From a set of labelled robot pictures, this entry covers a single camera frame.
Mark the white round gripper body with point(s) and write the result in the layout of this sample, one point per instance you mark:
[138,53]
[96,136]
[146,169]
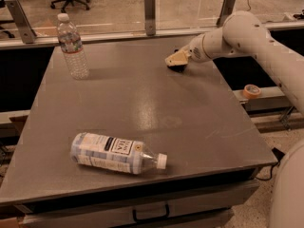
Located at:
[194,53]

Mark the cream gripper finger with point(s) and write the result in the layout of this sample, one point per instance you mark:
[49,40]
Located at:
[179,58]

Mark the dark blue rxbar wrapper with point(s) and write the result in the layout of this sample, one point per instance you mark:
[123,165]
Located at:
[178,68]

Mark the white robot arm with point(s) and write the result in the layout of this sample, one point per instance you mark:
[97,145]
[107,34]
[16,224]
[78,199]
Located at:
[243,34]

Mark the clear upright water bottle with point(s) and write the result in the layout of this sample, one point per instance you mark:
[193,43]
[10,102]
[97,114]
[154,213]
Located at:
[72,47]

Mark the lying blue label tea bottle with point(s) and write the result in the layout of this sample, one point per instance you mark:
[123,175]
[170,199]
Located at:
[115,154]

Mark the orange tape roll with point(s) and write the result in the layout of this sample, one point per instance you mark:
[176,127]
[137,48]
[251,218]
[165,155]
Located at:
[251,91]

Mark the grey table drawer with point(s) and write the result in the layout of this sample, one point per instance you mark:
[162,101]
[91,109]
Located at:
[209,207]

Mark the right metal glass bracket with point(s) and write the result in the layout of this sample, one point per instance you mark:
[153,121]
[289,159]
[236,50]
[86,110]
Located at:
[226,10]

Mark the metal glass bracket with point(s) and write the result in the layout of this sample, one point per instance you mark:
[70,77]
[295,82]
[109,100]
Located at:
[226,10]
[149,17]
[21,21]

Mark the middle metal glass bracket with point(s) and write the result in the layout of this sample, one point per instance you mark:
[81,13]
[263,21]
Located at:
[149,17]

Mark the metal side rail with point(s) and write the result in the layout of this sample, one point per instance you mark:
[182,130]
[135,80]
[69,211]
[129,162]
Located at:
[270,98]

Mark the black drawer handle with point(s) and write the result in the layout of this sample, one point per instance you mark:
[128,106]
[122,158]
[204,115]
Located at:
[150,214]

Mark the left metal glass bracket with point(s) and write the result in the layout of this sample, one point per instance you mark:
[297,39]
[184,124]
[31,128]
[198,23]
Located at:
[21,21]

